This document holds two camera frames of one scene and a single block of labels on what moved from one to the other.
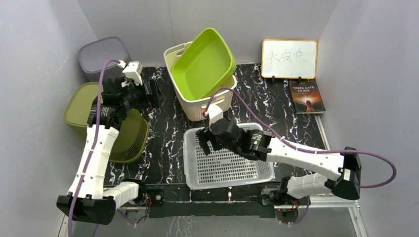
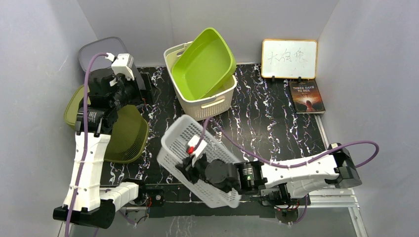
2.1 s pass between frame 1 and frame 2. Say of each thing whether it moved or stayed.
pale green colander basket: moved
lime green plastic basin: stayed
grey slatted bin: stayed
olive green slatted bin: stayed
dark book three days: stayed
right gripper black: moved
